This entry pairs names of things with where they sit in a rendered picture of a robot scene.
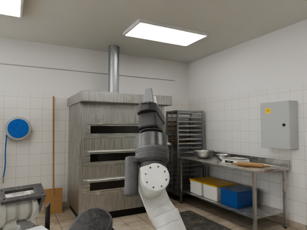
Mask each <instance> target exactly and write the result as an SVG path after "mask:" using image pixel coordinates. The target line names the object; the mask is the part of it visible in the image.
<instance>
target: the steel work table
mask: <svg viewBox="0 0 307 230"><path fill-rule="evenodd" d="M216 154H226V153H222V152H214V154H213V155H212V157H210V158H208V159H200V158H198V157H196V156H195V157H178V158H177V159H178V160H180V203H182V192H183V193H186V194H188V195H191V196H194V197H196V198H199V199H202V200H204V201H207V202H209V203H212V204H215V205H217V206H220V207H223V208H225V209H228V210H230V211H233V212H236V213H238V214H241V215H244V216H247V217H249V218H252V219H253V230H257V219H261V218H265V217H269V216H273V215H278V214H283V226H284V228H285V229H287V194H286V170H289V160H281V159H273V158H265V157H254V156H246V155H238V154H231V157H242V158H248V159H249V162H251V163H264V164H269V165H274V166H276V167H263V168H259V167H242V166H238V165H231V164H225V163H222V161H221V160H219V159H218V158H217V157H216ZM228 154H230V153H228ZM182 160H183V161H188V162H195V163H200V164H204V165H205V177H207V166H208V165H210V166H215V167H221V168H226V169H231V170H236V171H242V172H246V173H252V196H253V206H249V207H244V208H239V209H236V208H233V207H231V206H228V205H225V204H222V203H221V201H214V200H211V199H208V198H205V197H204V196H200V195H197V194H195V193H192V192H191V190H186V191H182ZM277 171H282V192H283V211H279V210H276V209H273V208H270V207H266V206H263V205H260V204H257V189H256V174H257V173H268V172H277Z"/></svg>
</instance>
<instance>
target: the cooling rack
mask: <svg viewBox="0 0 307 230"><path fill-rule="evenodd" d="M179 112H202V111H197V110H172V111H167V112H166V113H171V122H172V113H177V158H178V157H179ZM166 117H168V114H166ZM166 121H168V118H166ZM167 125H168V122H166V126H167ZM166 130H168V127H166ZM166 134H168V131H166ZM186 190H190V188H189V189H183V190H182V191H186ZM166 191H168V192H169V194H171V193H173V194H175V195H177V196H180V190H179V160H178V159H177V188H173V153H172V189H168V186H167V187H166ZM183 195H187V194H186V193H183V192H182V196H183Z"/></svg>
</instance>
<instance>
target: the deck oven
mask: <svg viewBox="0 0 307 230"><path fill-rule="evenodd" d="M153 96H156V97H157V102H158V107H159V108H160V110H161V112H162V114H163V115H164V107H165V106H170V105H172V96H162V95H153ZM143 99H144V95H143V94H128V93H114V92H101V91H87V90H82V91H80V92H78V93H76V94H74V95H73V96H71V97H69V98H67V107H69V146H68V203H69V204H70V209H71V210H72V212H73V213H74V215H75V216H76V217H77V216H78V215H79V214H80V213H81V212H83V211H84V210H86V209H89V208H102V209H105V210H106V211H108V212H109V213H110V215H111V216H112V218H116V217H122V216H128V215H133V214H141V213H146V209H145V207H144V204H143V201H142V199H141V196H140V193H139V192H138V196H137V197H125V196H124V186H125V158H126V157H128V156H135V137H136V135H138V134H140V130H139V128H138V114H137V105H138V104H139V103H142V102H143Z"/></svg>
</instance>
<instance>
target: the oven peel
mask: <svg viewBox="0 0 307 230"><path fill-rule="evenodd" d="M44 191H45V193H46V197H45V200H44V215H45V206H46V204H47V203H50V214H57V213H62V212H63V188H54V96H53V188H50V189H44Z"/></svg>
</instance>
